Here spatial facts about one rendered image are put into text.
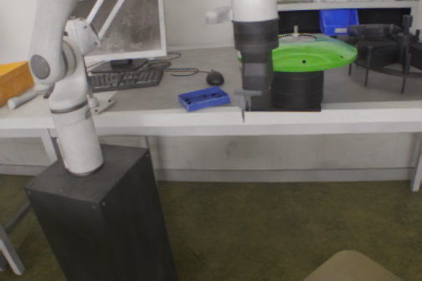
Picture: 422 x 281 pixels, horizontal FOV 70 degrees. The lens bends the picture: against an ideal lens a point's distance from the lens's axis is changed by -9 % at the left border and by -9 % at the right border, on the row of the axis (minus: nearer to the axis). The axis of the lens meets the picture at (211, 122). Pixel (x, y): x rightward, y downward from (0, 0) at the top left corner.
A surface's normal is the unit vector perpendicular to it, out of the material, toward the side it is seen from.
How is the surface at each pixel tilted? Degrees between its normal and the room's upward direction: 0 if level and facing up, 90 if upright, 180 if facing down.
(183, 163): 90
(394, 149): 90
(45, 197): 90
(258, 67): 70
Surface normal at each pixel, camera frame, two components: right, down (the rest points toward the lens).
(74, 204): -0.31, 0.44
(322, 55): 0.00, -0.68
